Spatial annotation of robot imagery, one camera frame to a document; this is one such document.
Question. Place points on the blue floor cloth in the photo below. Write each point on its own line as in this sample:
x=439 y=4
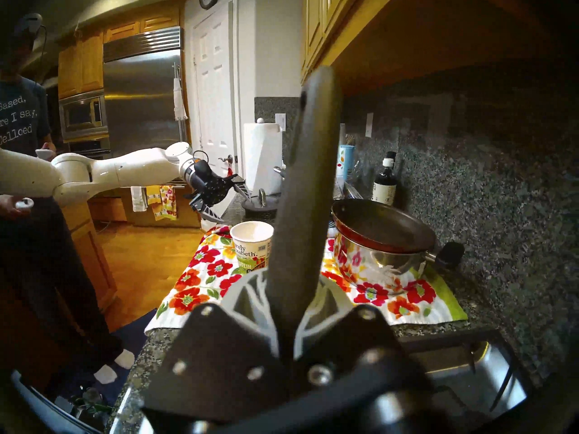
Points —
x=131 y=338

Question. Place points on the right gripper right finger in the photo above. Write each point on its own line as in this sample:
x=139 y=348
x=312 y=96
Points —
x=328 y=302

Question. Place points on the white panel door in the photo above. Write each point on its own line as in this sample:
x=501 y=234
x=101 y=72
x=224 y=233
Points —
x=215 y=89

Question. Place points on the wooden wall cabinet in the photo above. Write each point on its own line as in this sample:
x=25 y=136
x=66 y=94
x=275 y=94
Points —
x=344 y=26

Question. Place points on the white hanging dish towel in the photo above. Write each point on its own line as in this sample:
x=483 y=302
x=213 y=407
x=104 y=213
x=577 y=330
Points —
x=139 y=199

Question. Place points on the steel pan red rim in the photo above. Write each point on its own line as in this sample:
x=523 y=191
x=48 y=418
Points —
x=380 y=252

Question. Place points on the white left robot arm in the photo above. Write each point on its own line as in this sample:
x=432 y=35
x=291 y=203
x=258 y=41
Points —
x=113 y=168

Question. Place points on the blue dotted paper cup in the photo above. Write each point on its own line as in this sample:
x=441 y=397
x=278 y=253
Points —
x=346 y=162

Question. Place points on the built-in microwave oven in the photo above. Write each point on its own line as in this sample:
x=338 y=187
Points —
x=83 y=114

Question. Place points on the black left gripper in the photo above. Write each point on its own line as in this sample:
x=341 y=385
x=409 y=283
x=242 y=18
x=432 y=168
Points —
x=208 y=184

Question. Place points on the wooden kitchen island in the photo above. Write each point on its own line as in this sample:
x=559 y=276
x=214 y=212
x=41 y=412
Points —
x=113 y=209

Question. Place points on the dark bottle white cap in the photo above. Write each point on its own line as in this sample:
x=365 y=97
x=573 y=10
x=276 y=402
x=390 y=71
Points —
x=384 y=189

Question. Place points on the floral kitchen towel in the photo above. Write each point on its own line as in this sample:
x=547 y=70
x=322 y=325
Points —
x=208 y=279

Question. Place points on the white paper towel roll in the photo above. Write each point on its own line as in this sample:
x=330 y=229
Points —
x=262 y=157

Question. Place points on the person in dark shirt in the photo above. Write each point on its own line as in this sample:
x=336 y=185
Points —
x=27 y=266

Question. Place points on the stainless steel refrigerator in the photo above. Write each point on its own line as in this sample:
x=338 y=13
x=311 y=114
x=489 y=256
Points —
x=140 y=107

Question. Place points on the yellow floral hanging towel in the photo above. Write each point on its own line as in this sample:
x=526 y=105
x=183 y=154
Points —
x=165 y=202

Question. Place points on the black cooking spoon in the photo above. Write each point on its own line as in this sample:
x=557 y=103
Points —
x=303 y=189

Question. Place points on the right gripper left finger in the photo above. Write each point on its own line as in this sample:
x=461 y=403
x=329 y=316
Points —
x=246 y=297

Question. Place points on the person's left hand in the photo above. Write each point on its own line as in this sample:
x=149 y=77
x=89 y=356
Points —
x=49 y=147

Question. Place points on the wooden cabinets around refrigerator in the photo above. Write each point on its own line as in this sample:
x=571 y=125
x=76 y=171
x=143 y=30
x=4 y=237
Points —
x=81 y=67

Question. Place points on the white VR headset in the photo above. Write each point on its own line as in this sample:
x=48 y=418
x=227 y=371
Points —
x=29 y=24

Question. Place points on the white light switch plate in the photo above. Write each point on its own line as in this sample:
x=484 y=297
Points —
x=280 y=122

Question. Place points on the stainless gas cooktop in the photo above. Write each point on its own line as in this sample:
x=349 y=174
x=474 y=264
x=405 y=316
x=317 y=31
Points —
x=461 y=383

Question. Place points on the white handheld controller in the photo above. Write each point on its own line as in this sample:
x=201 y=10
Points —
x=43 y=154
x=25 y=204

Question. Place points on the white paper oats cup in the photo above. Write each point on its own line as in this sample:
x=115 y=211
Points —
x=251 y=252

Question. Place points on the white wall outlet plate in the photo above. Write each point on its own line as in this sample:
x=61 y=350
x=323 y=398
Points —
x=369 y=125

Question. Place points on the person's right hand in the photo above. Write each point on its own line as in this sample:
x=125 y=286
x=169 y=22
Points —
x=11 y=208

